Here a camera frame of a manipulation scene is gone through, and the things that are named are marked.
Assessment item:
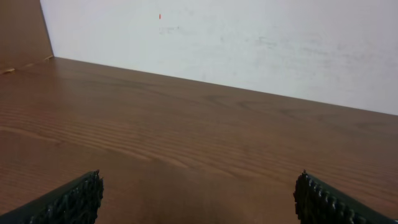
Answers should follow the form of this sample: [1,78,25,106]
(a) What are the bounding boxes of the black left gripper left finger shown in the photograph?
[1,170,104,224]

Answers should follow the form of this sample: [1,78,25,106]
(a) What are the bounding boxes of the brown cardboard side panel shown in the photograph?
[1,0,53,74]

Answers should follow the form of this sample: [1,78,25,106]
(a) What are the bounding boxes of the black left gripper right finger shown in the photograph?
[293,171,397,224]

